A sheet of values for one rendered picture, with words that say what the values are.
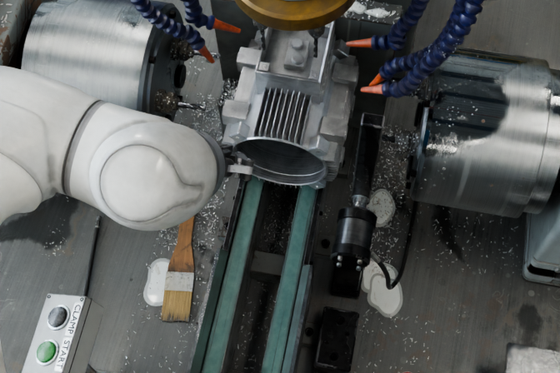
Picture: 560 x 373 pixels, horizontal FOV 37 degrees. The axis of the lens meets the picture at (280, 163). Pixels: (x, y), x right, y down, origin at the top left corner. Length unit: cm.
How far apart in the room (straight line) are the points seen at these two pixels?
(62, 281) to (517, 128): 82
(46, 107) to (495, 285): 93
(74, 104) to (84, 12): 52
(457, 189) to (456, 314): 30
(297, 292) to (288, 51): 38
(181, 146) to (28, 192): 15
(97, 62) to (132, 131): 53
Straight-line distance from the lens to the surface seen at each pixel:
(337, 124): 130
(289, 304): 135
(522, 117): 125
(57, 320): 123
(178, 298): 148
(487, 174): 125
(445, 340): 148
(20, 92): 84
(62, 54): 132
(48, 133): 82
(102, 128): 81
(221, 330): 135
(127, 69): 128
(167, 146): 76
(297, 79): 126
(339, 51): 135
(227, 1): 134
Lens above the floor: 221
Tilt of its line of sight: 64 degrees down
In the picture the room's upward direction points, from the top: 3 degrees counter-clockwise
